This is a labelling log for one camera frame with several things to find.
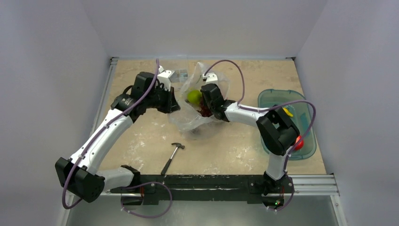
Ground dark purple fake grapes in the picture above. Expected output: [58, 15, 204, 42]
[199, 105, 213, 117]

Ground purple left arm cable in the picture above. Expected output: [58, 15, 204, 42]
[62, 58, 173, 219]

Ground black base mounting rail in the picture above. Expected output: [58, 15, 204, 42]
[110, 174, 294, 207]

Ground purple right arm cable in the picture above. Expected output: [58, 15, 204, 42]
[204, 59, 317, 213]

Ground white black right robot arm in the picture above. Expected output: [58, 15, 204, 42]
[200, 83, 300, 192]

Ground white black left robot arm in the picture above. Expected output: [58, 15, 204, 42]
[55, 70, 180, 203]

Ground black handled claw hammer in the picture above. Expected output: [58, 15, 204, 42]
[160, 142, 185, 176]

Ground teal translucent plastic tub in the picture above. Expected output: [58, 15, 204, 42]
[257, 89, 317, 161]

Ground clear plastic screw organizer box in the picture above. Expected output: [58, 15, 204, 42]
[171, 69, 188, 83]

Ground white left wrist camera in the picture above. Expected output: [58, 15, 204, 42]
[157, 65, 176, 91]

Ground yellow fake banana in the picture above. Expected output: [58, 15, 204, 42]
[283, 107, 294, 117]

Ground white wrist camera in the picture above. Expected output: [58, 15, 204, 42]
[157, 65, 176, 91]
[201, 73, 218, 85]

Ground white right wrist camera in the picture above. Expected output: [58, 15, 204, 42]
[201, 73, 218, 85]

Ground red fake apple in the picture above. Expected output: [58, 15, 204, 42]
[294, 135, 304, 151]

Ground green fake pear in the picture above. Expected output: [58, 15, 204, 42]
[187, 89, 202, 105]

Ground clear printed plastic bag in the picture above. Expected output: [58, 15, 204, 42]
[168, 62, 231, 140]

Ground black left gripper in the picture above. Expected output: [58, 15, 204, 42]
[145, 85, 180, 114]

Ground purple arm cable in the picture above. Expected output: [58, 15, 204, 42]
[204, 59, 317, 213]
[62, 58, 173, 219]

